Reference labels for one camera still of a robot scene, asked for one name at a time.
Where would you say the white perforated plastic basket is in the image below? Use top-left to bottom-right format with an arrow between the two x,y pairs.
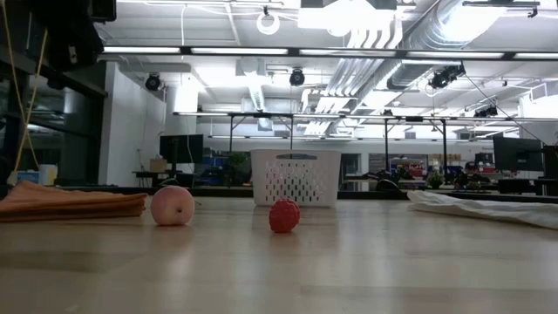
249,148 -> 343,208

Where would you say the large green office plant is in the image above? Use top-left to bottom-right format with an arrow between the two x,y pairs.
226,152 -> 250,187

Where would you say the red toy raspberry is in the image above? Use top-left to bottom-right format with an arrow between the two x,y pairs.
269,198 -> 301,234

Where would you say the black computer monitor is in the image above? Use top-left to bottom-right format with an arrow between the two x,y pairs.
493,136 -> 544,172
159,133 -> 204,165

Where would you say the pink toy peach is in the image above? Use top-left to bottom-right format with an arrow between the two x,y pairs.
150,185 -> 196,227

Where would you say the small potted plant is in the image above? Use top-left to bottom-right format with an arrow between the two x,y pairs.
426,170 -> 445,189

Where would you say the person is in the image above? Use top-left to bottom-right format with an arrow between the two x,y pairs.
461,160 -> 492,184

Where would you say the orange folded cloth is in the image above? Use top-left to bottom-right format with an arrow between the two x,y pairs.
0,180 -> 148,223

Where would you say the white folded cloth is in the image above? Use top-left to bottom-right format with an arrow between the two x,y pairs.
407,189 -> 558,231

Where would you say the white plastic bucket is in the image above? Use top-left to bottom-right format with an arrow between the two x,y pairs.
38,164 -> 58,187

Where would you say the blue white cardboard box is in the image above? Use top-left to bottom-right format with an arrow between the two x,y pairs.
7,169 -> 41,187

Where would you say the black aluminium rig frame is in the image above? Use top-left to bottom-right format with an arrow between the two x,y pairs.
56,45 -> 558,204

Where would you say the white coiled cable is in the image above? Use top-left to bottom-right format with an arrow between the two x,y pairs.
255,10 -> 282,36

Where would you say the yellow cable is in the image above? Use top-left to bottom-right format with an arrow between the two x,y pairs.
1,0 -> 49,172

